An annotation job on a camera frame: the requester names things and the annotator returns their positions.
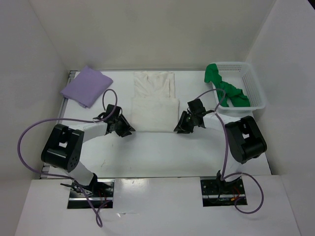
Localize purple t shirt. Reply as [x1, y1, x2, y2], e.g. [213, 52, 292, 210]
[61, 66, 113, 108]

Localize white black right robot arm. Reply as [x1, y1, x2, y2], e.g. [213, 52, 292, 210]
[174, 98, 267, 193]

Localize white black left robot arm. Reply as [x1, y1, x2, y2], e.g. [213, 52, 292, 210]
[41, 104, 135, 197]

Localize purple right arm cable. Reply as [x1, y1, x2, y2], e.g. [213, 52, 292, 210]
[194, 88, 265, 214]

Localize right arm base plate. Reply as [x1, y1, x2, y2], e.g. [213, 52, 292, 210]
[200, 177, 248, 207]

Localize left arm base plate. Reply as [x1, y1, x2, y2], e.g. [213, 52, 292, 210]
[67, 178, 115, 209]

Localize white t shirt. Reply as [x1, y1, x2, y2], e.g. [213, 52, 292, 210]
[131, 71, 179, 133]

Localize white plastic laundry basket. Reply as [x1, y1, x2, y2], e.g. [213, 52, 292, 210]
[209, 61, 266, 112]

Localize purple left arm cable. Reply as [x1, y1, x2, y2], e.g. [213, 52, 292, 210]
[18, 89, 119, 227]

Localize green t shirt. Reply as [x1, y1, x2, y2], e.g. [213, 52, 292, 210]
[204, 63, 251, 107]

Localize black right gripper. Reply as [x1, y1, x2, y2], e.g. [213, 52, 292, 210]
[174, 110, 196, 134]

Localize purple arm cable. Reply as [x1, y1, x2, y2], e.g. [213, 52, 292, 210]
[18, 89, 119, 227]
[194, 88, 265, 214]

